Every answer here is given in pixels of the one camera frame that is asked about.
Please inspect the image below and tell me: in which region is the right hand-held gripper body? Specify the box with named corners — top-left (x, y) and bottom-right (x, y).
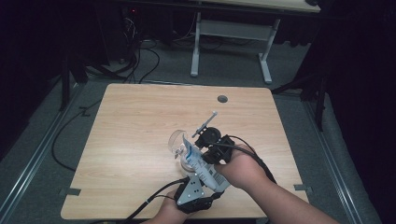
top-left (191, 111), bottom-right (236, 164)

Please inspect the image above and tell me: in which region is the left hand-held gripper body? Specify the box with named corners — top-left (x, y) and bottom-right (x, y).
top-left (173, 175), bottom-right (216, 215)

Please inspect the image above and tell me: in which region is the white and blue pouch bag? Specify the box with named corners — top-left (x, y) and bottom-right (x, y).
top-left (181, 133), bottom-right (232, 194)

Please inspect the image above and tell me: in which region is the clear glass jar hinged lid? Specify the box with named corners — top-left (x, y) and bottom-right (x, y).
top-left (167, 130), bottom-right (200, 174)

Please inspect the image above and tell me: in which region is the person's left hand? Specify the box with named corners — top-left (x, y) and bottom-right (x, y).
top-left (155, 195), bottom-right (191, 223)

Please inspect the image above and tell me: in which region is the person's right hand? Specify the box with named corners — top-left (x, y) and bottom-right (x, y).
top-left (214, 144), bottom-right (270, 190)

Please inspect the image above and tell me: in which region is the black metal stand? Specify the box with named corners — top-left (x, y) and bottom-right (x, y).
top-left (58, 52), bottom-right (89, 112)
top-left (270, 68), bottom-right (332, 133)

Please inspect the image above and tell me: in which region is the dark device with red light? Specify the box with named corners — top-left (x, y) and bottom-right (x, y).
top-left (120, 4), bottom-right (141, 41)

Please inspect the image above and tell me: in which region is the left hand-held gripper black cable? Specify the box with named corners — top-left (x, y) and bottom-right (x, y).
top-left (124, 176), bottom-right (190, 224)

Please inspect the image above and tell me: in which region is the hand-held gripper black cable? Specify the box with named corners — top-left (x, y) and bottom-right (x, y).
top-left (124, 176), bottom-right (190, 224)
top-left (207, 134), bottom-right (278, 185)

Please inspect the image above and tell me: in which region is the right hand-held gripper black cable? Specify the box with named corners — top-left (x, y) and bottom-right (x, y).
top-left (207, 134), bottom-right (278, 185)

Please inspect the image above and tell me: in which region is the metal floor rail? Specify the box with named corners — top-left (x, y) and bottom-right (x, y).
top-left (0, 83), bottom-right (84, 218)
top-left (303, 99), bottom-right (363, 224)

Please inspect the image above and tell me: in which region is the white frame desk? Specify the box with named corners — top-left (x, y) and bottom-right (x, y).
top-left (190, 0), bottom-right (321, 85)

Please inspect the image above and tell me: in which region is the bundle of black cables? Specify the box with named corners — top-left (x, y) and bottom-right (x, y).
top-left (118, 18), bottom-right (162, 84)

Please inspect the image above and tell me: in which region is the long black floor cable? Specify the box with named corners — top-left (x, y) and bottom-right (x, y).
top-left (50, 98), bottom-right (104, 173)

